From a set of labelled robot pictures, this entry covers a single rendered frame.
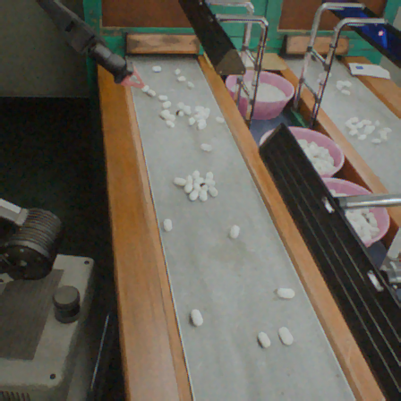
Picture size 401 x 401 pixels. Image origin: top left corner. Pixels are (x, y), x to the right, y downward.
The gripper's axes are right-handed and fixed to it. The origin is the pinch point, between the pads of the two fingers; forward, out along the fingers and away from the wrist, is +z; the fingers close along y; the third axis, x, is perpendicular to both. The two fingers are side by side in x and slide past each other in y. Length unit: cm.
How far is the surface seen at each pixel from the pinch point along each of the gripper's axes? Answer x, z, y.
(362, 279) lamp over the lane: -30, 0, -103
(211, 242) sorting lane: 2, 17, -60
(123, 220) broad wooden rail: 14, -1, -53
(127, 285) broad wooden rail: 14, -1, -73
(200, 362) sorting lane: 8, 10, -92
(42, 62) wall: 69, -2, 135
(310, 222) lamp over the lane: -27, 0, -89
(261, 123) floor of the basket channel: -15.1, 47.0, 5.1
